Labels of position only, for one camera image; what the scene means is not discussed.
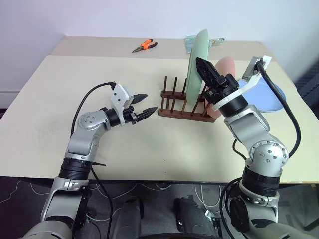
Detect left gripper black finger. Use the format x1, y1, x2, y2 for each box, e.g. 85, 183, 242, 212
136, 107, 159, 123
131, 93, 149, 106

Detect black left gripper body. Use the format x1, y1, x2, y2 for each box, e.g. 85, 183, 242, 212
124, 105, 139, 125

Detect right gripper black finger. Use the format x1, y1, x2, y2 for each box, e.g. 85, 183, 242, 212
195, 57, 226, 88

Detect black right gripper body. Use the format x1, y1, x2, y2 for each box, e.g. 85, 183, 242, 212
203, 74, 240, 105

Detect green plate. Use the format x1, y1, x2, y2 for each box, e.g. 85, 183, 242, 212
186, 28, 210, 107

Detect wooden dish rack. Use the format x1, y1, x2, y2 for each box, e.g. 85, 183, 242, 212
157, 76, 218, 123

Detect pink plate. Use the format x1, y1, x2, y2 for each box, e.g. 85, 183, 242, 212
207, 56, 237, 119

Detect blue plate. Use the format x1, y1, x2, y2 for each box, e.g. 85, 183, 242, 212
237, 77, 287, 113

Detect orange and black pliers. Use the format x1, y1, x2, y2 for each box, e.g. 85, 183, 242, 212
131, 39, 159, 54

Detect dark grey rounded shape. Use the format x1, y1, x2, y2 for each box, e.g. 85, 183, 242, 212
117, 196, 145, 239
173, 196, 215, 239

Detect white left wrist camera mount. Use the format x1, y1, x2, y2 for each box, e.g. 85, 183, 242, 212
110, 84, 135, 125

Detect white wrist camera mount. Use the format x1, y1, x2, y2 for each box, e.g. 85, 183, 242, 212
110, 84, 135, 125
211, 56, 272, 110

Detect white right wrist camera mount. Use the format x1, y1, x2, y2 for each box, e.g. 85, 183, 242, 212
211, 56, 272, 110

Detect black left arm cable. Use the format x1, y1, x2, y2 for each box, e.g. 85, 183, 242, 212
71, 81, 118, 239

